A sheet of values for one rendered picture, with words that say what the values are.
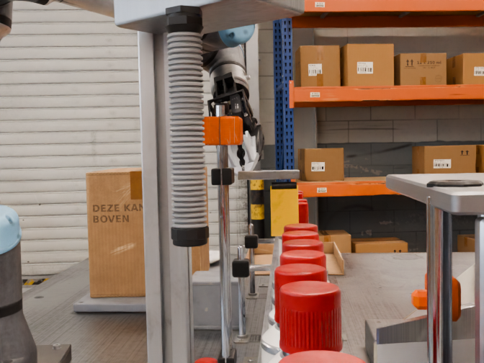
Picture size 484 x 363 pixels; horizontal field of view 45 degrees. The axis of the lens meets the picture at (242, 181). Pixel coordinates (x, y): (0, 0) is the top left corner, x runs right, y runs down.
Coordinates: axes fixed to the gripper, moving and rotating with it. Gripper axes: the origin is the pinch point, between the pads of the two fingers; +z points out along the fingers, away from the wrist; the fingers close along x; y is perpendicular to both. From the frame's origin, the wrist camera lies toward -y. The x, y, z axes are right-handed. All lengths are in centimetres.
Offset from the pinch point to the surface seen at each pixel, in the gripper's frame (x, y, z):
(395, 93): 72, -239, -254
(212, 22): 8.0, 43.6, 19.4
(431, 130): 105, -333, -293
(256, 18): 12.3, 43.5, 20.8
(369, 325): 13.7, -12.3, 27.1
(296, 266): 11, 44, 49
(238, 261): -4.8, -6.9, 12.8
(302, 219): 9.3, 11.0, 21.1
